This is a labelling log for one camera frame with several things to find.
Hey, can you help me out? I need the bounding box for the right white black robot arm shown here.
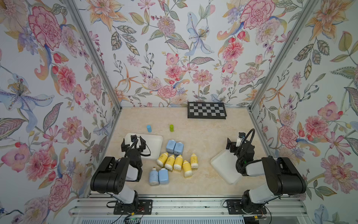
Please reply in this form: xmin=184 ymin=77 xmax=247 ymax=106
xmin=226 ymin=129 xmax=307 ymax=214

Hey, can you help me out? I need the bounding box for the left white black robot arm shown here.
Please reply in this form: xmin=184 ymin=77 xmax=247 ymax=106
xmin=90 ymin=135 xmax=151 ymax=206

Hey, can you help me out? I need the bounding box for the right white storage tray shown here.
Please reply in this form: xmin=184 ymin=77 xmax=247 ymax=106
xmin=210 ymin=149 xmax=242 ymax=185

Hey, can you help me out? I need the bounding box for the white storage tray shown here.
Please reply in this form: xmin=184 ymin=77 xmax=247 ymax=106
xmin=124 ymin=133 xmax=163 ymax=160
xmin=210 ymin=149 xmax=242 ymax=185

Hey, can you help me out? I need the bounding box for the left white storage tray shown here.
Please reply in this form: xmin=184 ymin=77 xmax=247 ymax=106
xmin=124 ymin=133 xmax=163 ymax=160

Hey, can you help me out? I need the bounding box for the black white checkerboard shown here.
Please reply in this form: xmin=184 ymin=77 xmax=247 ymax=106
xmin=187 ymin=102 xmax=227 ymax=119

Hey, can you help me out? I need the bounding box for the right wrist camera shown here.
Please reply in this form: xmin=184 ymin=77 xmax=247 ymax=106
xmin=236 ymin=132 xmax=246 ymax=147

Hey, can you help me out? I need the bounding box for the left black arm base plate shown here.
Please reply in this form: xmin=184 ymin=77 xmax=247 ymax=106
xmin=113 ymin=200 xmax=153 ymax=215

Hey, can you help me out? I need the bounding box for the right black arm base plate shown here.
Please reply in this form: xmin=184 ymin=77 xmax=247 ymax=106
xmin=223 ymin=199 xmax=267 ymax=215

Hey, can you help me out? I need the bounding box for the aluminium mounting rail frame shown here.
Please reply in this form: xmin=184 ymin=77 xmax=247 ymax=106
xmin=69 ymin=192 xmax=312 ymax=224

